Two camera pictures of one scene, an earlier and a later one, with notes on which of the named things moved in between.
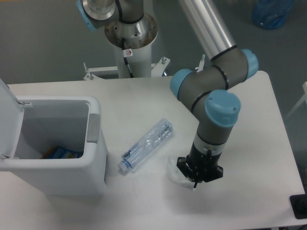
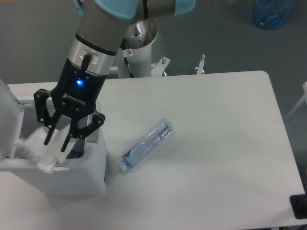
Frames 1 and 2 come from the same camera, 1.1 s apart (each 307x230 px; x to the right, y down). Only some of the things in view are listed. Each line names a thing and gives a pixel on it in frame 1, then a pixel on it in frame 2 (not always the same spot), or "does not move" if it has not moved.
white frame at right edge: [304, 97] does not move
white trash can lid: [12, 112] does not move
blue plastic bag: [272, 14] does not move
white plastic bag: [174, 172] -> [34, 147]
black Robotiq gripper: [198, 166] -> [76, 94]
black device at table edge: [299, 204] does not move
